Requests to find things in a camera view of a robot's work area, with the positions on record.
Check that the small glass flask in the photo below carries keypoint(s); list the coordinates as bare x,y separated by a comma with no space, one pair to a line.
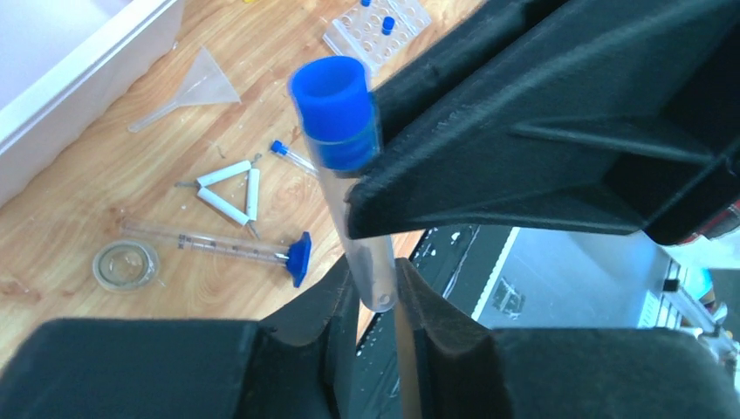
126,265

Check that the pink plastic bin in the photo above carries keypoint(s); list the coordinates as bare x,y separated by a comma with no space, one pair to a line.
63,63

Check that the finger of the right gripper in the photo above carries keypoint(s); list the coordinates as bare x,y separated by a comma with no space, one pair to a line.
596,116

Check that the clay pipe triangle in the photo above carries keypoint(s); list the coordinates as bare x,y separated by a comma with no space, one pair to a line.
232,191

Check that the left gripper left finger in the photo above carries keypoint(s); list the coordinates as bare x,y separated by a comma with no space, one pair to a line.
295,363

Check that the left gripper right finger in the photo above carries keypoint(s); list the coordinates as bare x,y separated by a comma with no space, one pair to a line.
450,366

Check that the clear plastic funnel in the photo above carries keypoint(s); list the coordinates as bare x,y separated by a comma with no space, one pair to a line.
204,84

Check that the clear well plate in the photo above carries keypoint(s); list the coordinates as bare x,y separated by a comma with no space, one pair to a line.
356,32

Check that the glass graduated tube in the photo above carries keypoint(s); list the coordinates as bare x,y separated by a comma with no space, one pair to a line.
190,240

